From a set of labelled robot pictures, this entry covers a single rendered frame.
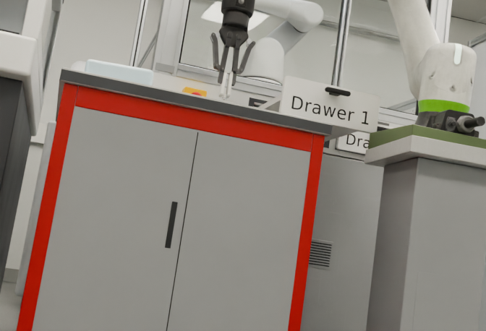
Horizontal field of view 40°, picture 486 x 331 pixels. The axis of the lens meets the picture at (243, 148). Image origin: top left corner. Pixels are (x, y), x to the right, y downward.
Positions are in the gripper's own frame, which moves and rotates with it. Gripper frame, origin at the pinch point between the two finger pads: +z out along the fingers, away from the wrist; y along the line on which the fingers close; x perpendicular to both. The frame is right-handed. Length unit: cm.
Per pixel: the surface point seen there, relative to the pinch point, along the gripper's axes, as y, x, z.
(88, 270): -28, -34, 53
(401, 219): 43, -27, 32
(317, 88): 24.4, -5.9, -2.3
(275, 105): 15.8, 4.7, 2.0
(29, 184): -82, 349, 15
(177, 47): -13.0, 25.4, -15.4
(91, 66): -35.1, -31.2, 10.0
